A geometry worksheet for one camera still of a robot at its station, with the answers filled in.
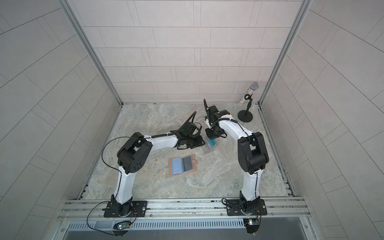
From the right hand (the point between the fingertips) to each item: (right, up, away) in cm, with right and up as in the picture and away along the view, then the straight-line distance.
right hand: (212, 135), depth 92 cm
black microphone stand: (+25, +12, +14) cm, 31 cm away
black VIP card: (-15, -15, -7) cm, 22 cm away
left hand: (-4, -5, +2) cm, 7 cm away
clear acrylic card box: (-3, -4, -1) cm, 6 cm away
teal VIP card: (-1, -4, -4) cm, 5 cm away
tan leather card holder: (-20, -16, -7) cm, 27 cm away
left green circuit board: (-42, -35, -28) cm, 61 cm away
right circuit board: (+16, -38, -24) cm, 48 cm away
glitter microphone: (+25, +30, -4) cm, 39 cm away
